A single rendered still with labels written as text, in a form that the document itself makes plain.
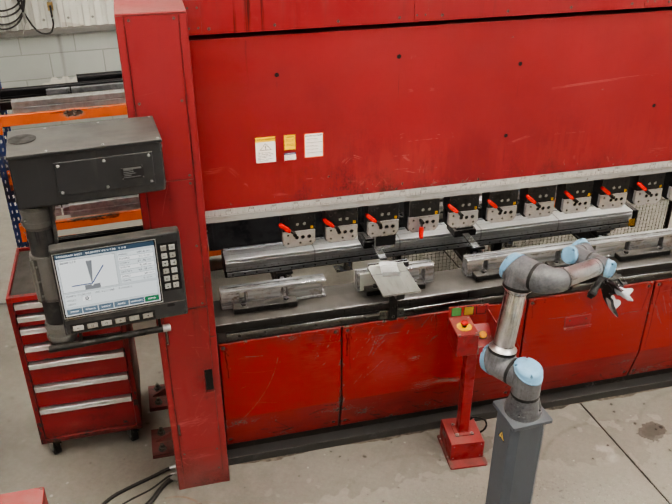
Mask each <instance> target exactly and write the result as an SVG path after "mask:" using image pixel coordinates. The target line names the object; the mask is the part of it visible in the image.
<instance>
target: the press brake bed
mask: <svg viewBox="0 0 672 504"><path fill-rule="evenodd" d="M623 278H624V279H625V280H626V282H627V283H628V284H626V285H624V287H623V288H625V289H627V288H632V289H633V292H632V293H631V294H630V296H631V298H632V299H633V302H631V301H627V300H626V299H625V298H622V297H621V296H618V295H616V294H615V295H614V294H613V295H614V296H615V299H616V300H620V301H621V304H620V305H619V306H618V307H617V308H616V311H617V313H618V317H616V316H615V315H614V314H613V312H612V311H611V310H610V309H609V307H608V306H607V304H606V302H605V301H604V299H603V295H602V291H601V288H599V289H598V291H597V292H598V293H597V295H596V296H595V297H593V298H592V299H590V298H588V297H587V293H588V291H589V290H590V288H591V287H592V285H593V283H594V282H595V280H589V281H583V282H580V283H578V284H575V285H572V286H571V287H570V288H569V289H568V290H566V291H564V292H560V293H555V294H538V293H534V292H531V293H529V294H527V296H526V300H525V304H524V309H523V313H522V317H521V321H520V325H519V329H518V334H517V338H516V342H515V347H516V348H517V354H516V357H518V358H520V357H526V358H528V357H529V358H532V359H534V360H536V361H537V362H539V363H540V365H541V366H542V368H543V381H542V386H541V392H540V402H541V406H542V407H543V408H544V409H547V408H551V407H555V406H562V405H570V404H575V403H580V402H586V401H592V400H596V399H601V398H607V397H612V396H618V395H625V394H629V393H636V392H641V391H646V390H652V389H658V388H664V387H670V386H672V269H666V270H659V271H652V272H645V273H638V274H631V275H624V276H623ZM623 278H622V277H620V278H619V279H620V280H621V281H622V282H625V281H624V280H623ZM503 297H504V293H498V294H491V295H484V296H477V297H470V298H463V299H456V300H449V301H442V302H435V303H428V304H421V305H414V306H407V307H400V308H398V309H397V320H392V321H389V319H388V313H389V309H386V310H379V311H372V312H365V313H358V314H351V315H344V316H337V317H330V318H323V319H316V320H309V321H302V322H295V323H288V324H281V325H274V326H267V327H260V328H253V329H246V330H239V331H232V332H225V333H218V334H216V336H217V347H218V358H219V369H220V379H221V390H222V401H223V412H224V423H225V433H226V444H227V455H228V466H229V465H235V464H240V463H245V462H249V461H256V460H262V459H267V458H273V457H279V456H283V455H288V454H295V453H301V452H307V451H313V450H319V449H324V448H330V447H335V446H341V445H346V444H351V443H356V442H362V441H367V440H372V439H379V438H384V437H389V436H396V435H401V434H406V433H411V432H417V431H423V430H429V429H435V428H440V424H441V419H449V418H457V410H458V400H459V385H460V377H461V369H462V360H463V356H456V355H455V353H454V351H453V349H452V347H451V345H450V343H449V341H448V339H447V327H448V317H449V307H455V306H465V305H476V304H486V303H489V308H488V309H489V311H490V312H491V314H492V316H493V317H494V319H495V320H496V322H497V323H498V319H499V314H500V310H501V306H502V301H503ZM586 314H591V319H590V324H591V327H586V328H579V329H573V330H567V331H565V330H564V329H563V328H564V322H565V318H566V317H573V316H579V315H586ZM479 359H480V354H477V359H476V368H475V377H474V386H473V395H472V404H471V413H470V415H471V416H477V417H482V418H484V419H485V420H486V419H491V418H497V413H498V411H497V410H496V408H495V407H494V406H493V401H495V400H499V399H504V398H508V396H509V394H510V391H511V386H509V385H508V384H506V383H504V382H502V381H501V380H499V379H497V378H495V377H494V376H492V375H489V374H488V373H487V372H485V371H484V370H482V368H481V367H480V362H479Z"/></svg>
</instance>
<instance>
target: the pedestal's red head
mask: <svg viewBox="0 0 672 504"><path fill-rule="evenodd" d="M479 305H482V306H483V304H476V305H465V306H455V307H460V308H462V313H461V316H455V317H451V311H452V308H454V307H449V317H448V327H447V339H448V341H449V343H450V345H451V347H452V349H453V351H454V353H455V355H456V356H467V355H476V354H481V352H482V351H483V348H484V347H485V346H486V345H487V344H489V343H490V342H491V341H493V340H494V336H495V332H496V328H497V322H496V320H495V319H494V317H493V316H492V314H491V312H490V311H489V309H488V308H489V303H486V304H484V305H487V307H486V314H487V318H486V323H480V324H473V322H472V320H471V318H470V317H469V316H471V315H465V316H463V314H464V307H467V306H474V314H473V315H482V314H476V306H479ZM462 320H467V321H468V322H469V324H470V325H471V326H472V329H471V330H469V331H461V330H459V329H458V328H457V324H458V323H460V322H461V321H462ZM481 330H483V331H485V332H486V333H487V338H486V339H480V338H479V333H478V332H479V331H481Z"/></svg>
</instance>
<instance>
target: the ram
mask: <svg viewBox="0 0 672 504"><path fill-rule="evenodd" d="M189 45H190V55H191V66H192V77H193V88H194V99H195V109H196V120H197V131H198V142H199V153H200V163H201V174H202V185H203V196H204V207H205V211H214V210H223V209H232V208H241V207H251V206H260V205H269V204H278V203H287V202H296V201H306V200H315V199H324V198H333V197H342V196H351V195H361V194H370V193H379V192H388V191H397V190H407V189H416V188H425V187H434V186H443V185H452V184H462V183H471V182H480V181H489V180H498V179H507V178H517V177H526V176H535V175H544V174H553V173H562V172H572V171H581V170H590V169H599V168H608V167H618V166H627V165H636V164H645V163H654V162H663V161H672V7H656V8H639V9H622V10H606V11H589V12H573V13H557V14H540V15H524V16H507V17H491V18H475V19H458V20H442V21H425V22H421V21H420V22H409V23H393V24H376V25H360V26H344V27H327V28H311V29H294V30H278V31H262V32H245V33H229V34H213V35H196V36H189ZM316 132H323V148H324V156H323V157H313V158H304V134H305V133H316ZM293 134H295V142H296V149H293V150H284V135H293ZM272 136H275V149H276V162H266V163H256V147H255V138H261V137H272ZM292 152H296V159H295V160H285V158H284V153H292ZM664 172H672V166H671V167H662V168H653V169H644V170H635V171H626V172H617V173H608V174H599V175H590V176H581V177H572V178H562V179H553V180H544V181H535V182H526V183H517V184H508V185H499V186H490V187H481V188H472V189H463V190H454V191H445V192H436V193H427V194H418V195H409V196H400V197H391V198H382V199H373V200H364V201H355V202H346V203H337V204H328V205H319V206H310V207H301V208H292V209H283V210H274V211H265V212H256V213H247V214H238V215H229V216H220V217H211V218H206V224H210V223H219V222H228V221H237V220H246V219H254V218H263V217H272V216H281V215H290V214H299V213H308V212H317V211H326V210H334V209H343V208H352V207H361V206H370V205H379V204H388V203H397V202H406V201H415V200H423V199H432V198H441V197H450V196H459V195H468V194H477V193H486V192H495V191H503V190H512V189H521V188H530V187H539V186H548V185H557V184H566V183H575V182H584V181H592V180H601V179H610V178H619V177H628V176H637V175H646V174H655V173H664Z"/></svg>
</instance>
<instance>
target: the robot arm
mask: <svg viewBox="0 0 672 504"><path fill-rule="evenodd" d="M561 258H562V260H563V261H564V262H565V263H567V264H574V265H571V266H568V267H565V268H563V267H556V268H555V267H551V266H548V265H546V264H544V263H541V262H539V261H537V260H534V259H532V258H530V257H528V256H526V255H524V254H520V253H517V252H514V253H511V254H510V255H508V256H507V257H506V258H505V259H504V261H503V262H502V264H501V266H500V269H499V275H500V277H501V278H503V284H502V286H503V287H504V289H505V292H504V297H503V301H502V306H501V310H500V314H499V319H498V323H497V328H496V332H495V336H494V340H493V341H491V342H490V343H489V344H487V345H486V346H485V347H484V348H483V351H482V352H481V354H480V359H479V362H480V367H481V368H482V370H484V371H485V372H487V373H488V374H489V375H492V376H494V377H495V378H497V379H499V380H501V381H502V382H504V383H506V384H508V385H509V386H511V391H510V394H509V396H508V398H507V399H506V400H505V403H504V411H505V413H506V415H507V416H508V417H510V418H511V419H513V420H515V421H518V422H522V423H531V422H534V421H537V420H538V419H539V418H540V417H541V413H542V406H541V402H540V392H541V386H542V381H543V368H542V366H541V365H540V363H539V362H537V361H536V360H534V359H532V358H529V357H528V358H526V357H520V358H518V357H516V354H517V348H516V347H515V342H516V338H517V334H518V329H519V325H520V321H521V317H522V313H523V309H524V304H525V300H526V296H527V294H529V293H531V292H534V293H538V294H555V293H560V292H564V291H566V290H568V289H569V288H570V287H571V286H572V285H575V284H578V283H580V282H583V281H586V280H588V279H591V278H595V277H597V276H598V277H597V278H596V280H595V282H594V283H593V285H592V287H591V288H590V290H589V291H588V293H587V297H588V298H590V299H592V298H593V297H595V296H596V295H597V293H598V292H597V291H598V289H599V288H601V291H602V295H603V299H604V301H605V302H606V304H607V306H608V307H609V309H610V310H611V311H612V312H613V314H614V315H615V316H616V317H618V313H617V311H616V308H617V307H618V306H619V305H620V304H621V301H620V300H616V299H615V296H614V295H615V294H616V295H618V296H621V297H622V298H625V299H626V300H627V301H631V302H633V299H632V298H631V296H630V294H631V293H632V292H633V289H632V288H627V289H625V288H623V287H624V285H626V284H628V283H627V282H626V280H625V279H624V278H623V276H622V275H621V274H617V273H616V271H615V270H616V266H617V265H616V262H615V261H613V260H610V259H609V258H606V257H603V256H601V255H598V254H597V252H596V251H595V250H594V249H593V247H592V246H591V244H590V243H589V242H588V241H587V240H586V239H585V238H580V239H578V240H577V241H575V242H574V243H573V244H572V245H570V246H567V247H565V248H563V250H562V251H561ZM620 277H622V278H623V280H624V281H625V282H622V281H621V280H620V279H619V278H620ZM613 294H614V295H613Z"/></svg>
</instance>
